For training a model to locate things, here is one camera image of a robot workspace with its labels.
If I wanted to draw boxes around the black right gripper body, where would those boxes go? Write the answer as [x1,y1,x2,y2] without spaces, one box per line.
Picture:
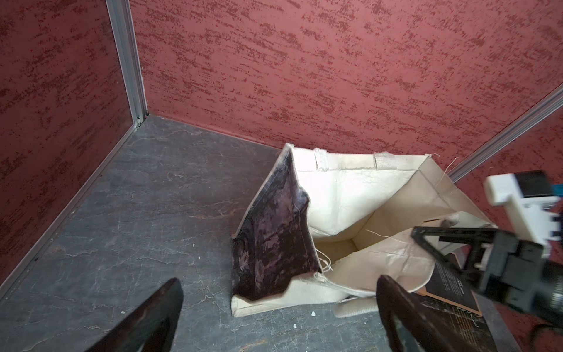
[472,230,562,328]

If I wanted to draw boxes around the beige canvas tote bag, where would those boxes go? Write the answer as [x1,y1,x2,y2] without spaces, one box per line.
[231,144,491,318]

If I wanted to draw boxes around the thin black book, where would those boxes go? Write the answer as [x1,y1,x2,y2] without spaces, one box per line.
[416,263,483,317]

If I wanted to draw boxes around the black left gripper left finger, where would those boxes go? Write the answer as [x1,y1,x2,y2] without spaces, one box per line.
[88,278,184,351]

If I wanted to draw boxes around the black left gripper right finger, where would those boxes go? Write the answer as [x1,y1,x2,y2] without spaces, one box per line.
[376,275,476,351]

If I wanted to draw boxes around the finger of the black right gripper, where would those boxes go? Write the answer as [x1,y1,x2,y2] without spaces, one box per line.
[411,227,497,275]

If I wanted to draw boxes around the right aluminium corner post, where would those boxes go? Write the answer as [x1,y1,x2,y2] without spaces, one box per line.
[448,84,562,183]

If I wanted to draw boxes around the aluminium corner post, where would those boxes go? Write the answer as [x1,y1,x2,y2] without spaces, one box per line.
[106,0,150,128]
[448,84,562,183]

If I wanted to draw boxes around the left aluminium corner post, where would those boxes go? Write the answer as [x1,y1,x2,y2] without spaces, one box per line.
[106,0,150,128]

